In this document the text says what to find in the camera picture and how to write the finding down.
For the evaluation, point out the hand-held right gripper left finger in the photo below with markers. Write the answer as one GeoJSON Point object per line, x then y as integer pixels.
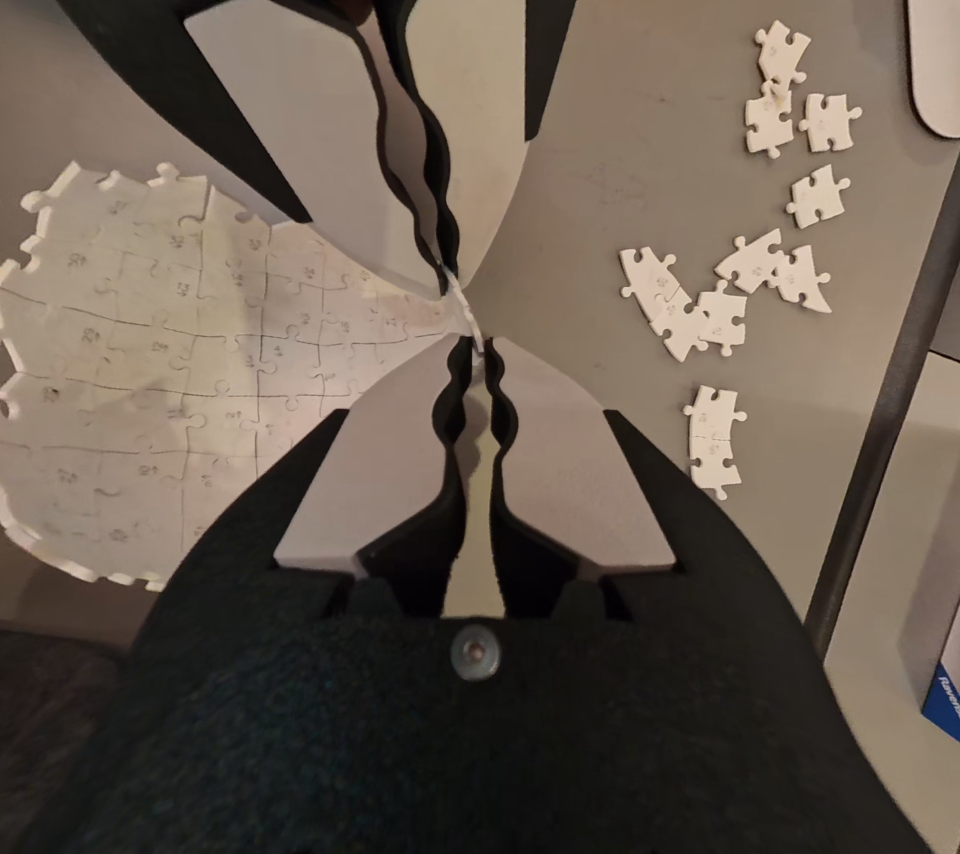
{"type": "Point", "coordinates": [367, 486]}

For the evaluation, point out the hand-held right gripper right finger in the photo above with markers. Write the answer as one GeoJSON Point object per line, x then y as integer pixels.
{"type": "Point", "coordinates": [585, 486]}

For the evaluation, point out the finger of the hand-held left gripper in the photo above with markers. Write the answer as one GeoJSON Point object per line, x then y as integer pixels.
{"type": "Point", "coordinates": [480, 81]}
{"type": "Point", "coordinates": [285, 119]}

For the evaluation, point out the puzzle pieces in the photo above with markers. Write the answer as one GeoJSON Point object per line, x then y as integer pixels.
{"type": "Point", "coordinates": [712, 441]}

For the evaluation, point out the single white puzzle piece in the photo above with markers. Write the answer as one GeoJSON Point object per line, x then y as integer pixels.
{"type": "Point", "coordinates": [465, 314]}

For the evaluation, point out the partly built white puzzle ball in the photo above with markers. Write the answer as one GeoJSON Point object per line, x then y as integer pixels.
{"type": "Point", "coordinates": [187, 359]}

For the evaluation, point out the colourful puzzle box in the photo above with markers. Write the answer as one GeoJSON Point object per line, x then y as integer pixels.
{"type": "Point", "coordinates": [943, 700]}

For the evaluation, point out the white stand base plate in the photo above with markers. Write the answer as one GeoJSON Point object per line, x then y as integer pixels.
{"type": "Point", "coordinates": [934, 6]}

